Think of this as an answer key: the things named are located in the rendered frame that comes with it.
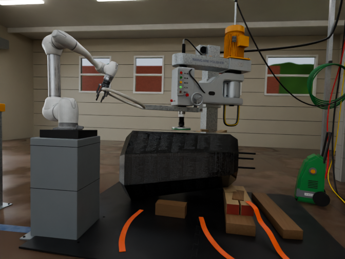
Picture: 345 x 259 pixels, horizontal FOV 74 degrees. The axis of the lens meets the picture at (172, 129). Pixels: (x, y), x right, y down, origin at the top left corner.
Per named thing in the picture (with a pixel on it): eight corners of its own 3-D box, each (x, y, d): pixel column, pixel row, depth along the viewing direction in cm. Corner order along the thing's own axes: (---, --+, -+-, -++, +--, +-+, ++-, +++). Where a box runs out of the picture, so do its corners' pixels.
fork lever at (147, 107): (196, 112, 281) (196, 108, 281) (204, 112, 263) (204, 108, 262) (140, 109, 259) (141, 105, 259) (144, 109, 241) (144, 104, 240)
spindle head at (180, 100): (198, 109, 283) (199, 72, 280) (206, 109, 262) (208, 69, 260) (170, 108, 271) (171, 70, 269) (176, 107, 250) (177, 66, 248)
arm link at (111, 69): (116, 78, 243) (108, 76, 250) (121, 65, 244) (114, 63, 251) (108, 73, 234) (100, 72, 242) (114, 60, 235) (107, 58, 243)
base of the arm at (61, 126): (78, 129, 187) (78, 123, 187) (52, 129, 188) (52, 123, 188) (87, 129, 205) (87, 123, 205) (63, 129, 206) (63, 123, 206)
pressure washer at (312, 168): (324, 198, 295) (329, 131, 290) (329, 208, 263) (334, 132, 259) (293, 193, 310) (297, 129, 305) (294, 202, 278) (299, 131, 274)
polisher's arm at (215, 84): (233, 113, 298) (235, 75, 296) (244, 113, 276) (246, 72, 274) (180, 111, 275) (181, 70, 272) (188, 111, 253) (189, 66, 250)
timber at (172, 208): (155, 215, 228) (155, 203, 227) (158, 210, 240) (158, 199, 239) (184, 218, 221) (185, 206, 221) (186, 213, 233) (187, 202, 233)
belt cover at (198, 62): (238, 77, 300) (238, 65, 299) (250, 74, 276) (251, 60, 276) (168, 71, 269) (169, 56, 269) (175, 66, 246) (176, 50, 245)
